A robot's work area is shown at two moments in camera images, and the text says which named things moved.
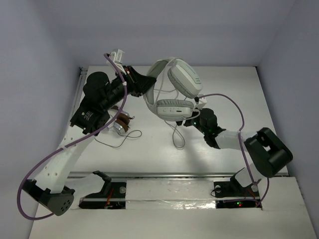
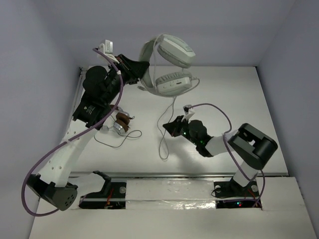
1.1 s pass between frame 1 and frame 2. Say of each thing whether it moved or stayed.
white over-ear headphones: moved
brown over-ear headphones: stayed
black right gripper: moved
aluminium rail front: stayed
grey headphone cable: moved
